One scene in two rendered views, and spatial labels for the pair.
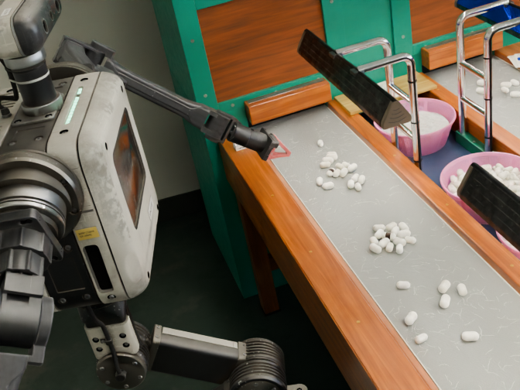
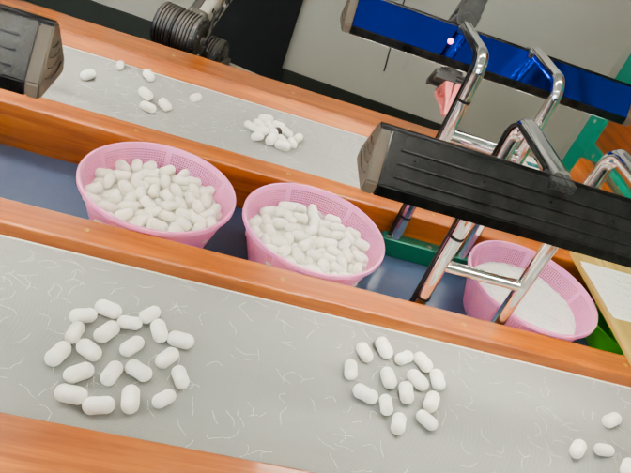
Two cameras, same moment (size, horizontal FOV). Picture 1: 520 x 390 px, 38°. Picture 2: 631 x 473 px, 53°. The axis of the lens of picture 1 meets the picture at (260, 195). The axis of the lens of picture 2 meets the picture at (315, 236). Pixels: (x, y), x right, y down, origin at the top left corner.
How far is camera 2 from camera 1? 2.40 m
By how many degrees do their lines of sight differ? 72
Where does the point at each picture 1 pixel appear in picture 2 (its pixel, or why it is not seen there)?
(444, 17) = not seen: outside the picture
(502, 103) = (553, 419)
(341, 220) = (335, 140)
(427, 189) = (331, 184)
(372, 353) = (130, 40)
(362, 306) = (189, 66)
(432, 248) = (232, 142)
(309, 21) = not seen: outside the picture
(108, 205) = not seen: outside the picture
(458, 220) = (251, 160)
